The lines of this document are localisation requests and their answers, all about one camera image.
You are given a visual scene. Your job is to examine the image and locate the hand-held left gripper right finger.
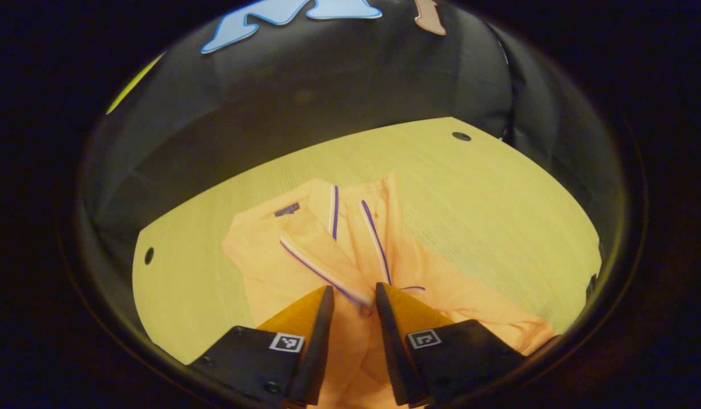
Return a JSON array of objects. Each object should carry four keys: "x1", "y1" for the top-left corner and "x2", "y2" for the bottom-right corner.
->
[{"x1": 375, "y1": 282, "x2": 528, "y2": 408}]

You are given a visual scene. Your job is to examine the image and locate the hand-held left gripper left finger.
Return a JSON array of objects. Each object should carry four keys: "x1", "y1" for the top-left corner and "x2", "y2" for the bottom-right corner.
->
[{"x1": 187, "y1": 285, "x2": 335, "y2": 408}]

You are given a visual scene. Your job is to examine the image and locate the orange T-shirt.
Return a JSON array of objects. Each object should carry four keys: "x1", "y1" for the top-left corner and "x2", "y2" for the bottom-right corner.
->
[{"x1": 221, "y1": 172, "x2": 556, "y2": 409}]

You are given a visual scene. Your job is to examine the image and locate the black backdrop cloth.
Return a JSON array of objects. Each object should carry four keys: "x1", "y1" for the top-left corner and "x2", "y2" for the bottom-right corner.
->
[{"x1": 81, "y1": 0, "x2": 629, "y2": 273}]

